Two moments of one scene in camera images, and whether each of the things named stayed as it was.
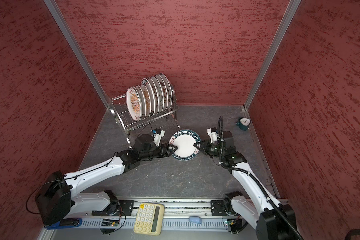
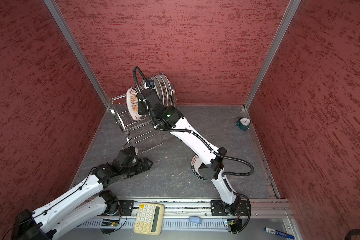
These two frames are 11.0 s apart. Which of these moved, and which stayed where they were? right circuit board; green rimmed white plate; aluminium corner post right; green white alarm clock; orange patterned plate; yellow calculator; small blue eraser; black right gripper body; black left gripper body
Moved: black left gripper body; green rimmed white plate; black right gripper body
Stayed: small blue eraser; orange patterned plate; yellow calculator; green white alarm clock; right circuit board; aluminium corner post right
